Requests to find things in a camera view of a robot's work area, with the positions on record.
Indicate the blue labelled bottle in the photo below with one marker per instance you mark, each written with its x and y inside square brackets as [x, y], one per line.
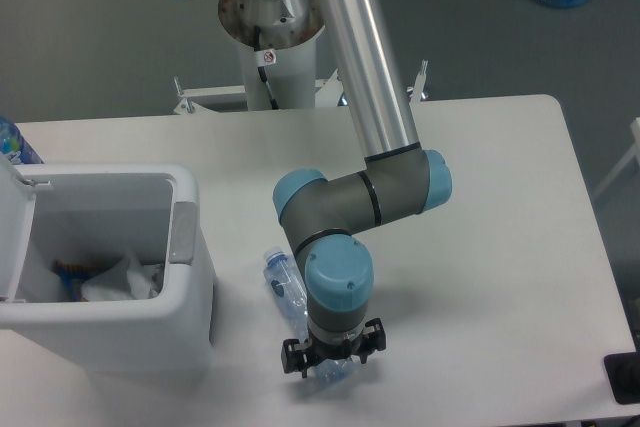
[15, 147]

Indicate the clear plastic water bottle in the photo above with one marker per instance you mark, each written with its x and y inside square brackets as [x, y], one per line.
[284, 279]

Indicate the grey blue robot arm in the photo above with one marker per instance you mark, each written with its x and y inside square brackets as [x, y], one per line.
[320, 217]

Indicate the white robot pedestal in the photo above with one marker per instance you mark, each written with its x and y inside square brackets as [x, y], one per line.
[276, 44]

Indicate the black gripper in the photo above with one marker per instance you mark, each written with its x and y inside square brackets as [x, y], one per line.
[300, 356]

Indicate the clear plastic bag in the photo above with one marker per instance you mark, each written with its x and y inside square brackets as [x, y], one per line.
[128, 280]

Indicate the white frame at right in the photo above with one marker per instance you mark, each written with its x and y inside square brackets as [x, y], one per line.
[621, 171]

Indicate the white trash can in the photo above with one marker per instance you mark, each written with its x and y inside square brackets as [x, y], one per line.
[92, 215]

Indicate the black device at table edge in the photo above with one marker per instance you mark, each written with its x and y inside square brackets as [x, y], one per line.
[623, 373]

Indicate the blue snack wrapper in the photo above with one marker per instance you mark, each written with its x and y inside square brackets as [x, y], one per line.
[73, 276]

